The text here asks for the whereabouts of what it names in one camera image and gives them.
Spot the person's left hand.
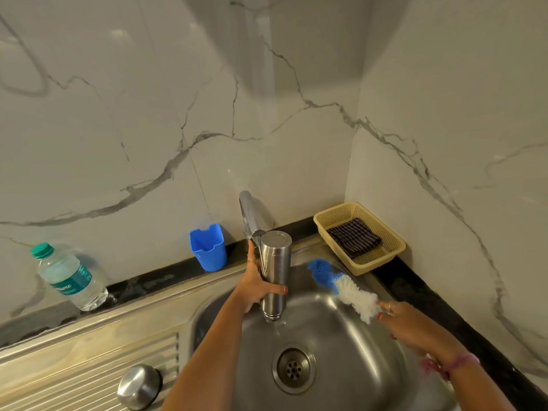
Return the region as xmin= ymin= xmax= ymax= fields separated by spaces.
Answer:
xmin=233 ymin=239 xmax=289 ymax=314

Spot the person's right hand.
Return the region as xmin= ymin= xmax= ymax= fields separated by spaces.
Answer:
xmin=376 ymin=300 xmax=470 ymax=369

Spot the stainless steel flask body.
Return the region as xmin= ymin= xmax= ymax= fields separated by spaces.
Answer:
xmin=259 ymin=229 xmax=293 ymax=323

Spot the blue white bottle brush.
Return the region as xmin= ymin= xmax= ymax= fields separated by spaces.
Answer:
xmin=307 ymin=258 xmax=394 ymax=325

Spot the steel cup cap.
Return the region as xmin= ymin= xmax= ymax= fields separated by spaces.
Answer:
xmin=116 ymin=364 xmax=163 ymax=411

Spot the person's left forearm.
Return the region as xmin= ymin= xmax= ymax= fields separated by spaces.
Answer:
xmin=160 ymin=293 xmax=253 ymax=411

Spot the clear plastic water bottle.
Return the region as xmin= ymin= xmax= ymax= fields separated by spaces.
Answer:
xmin=30 ymin=242 xmax=110 ymax=312

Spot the blue plastic brush holder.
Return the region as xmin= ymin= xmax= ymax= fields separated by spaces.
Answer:
xmin=189 ymin=223 xmax=228 ymax=273

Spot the stainless steel sink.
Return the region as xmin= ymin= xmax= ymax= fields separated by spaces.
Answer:
xmin=0 ymin=233 xmax=461 ymax=411

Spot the chrome faucet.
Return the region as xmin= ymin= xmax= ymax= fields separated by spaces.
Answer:
xmin=238 ymin=190 xmax=275 ymax=249

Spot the yellow plastic basket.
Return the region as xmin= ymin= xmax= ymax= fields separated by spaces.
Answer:
xmin=313 ymin=202 xmax=407 ymax=277

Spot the dark checked cloth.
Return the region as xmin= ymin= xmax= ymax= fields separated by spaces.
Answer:
xmin=326 ymin=217 xmax=382 ymax=260

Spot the pink thread bracelet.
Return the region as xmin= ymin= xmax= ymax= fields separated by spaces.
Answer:
xmin=419 ymin=353 xmax=481 ymax=381

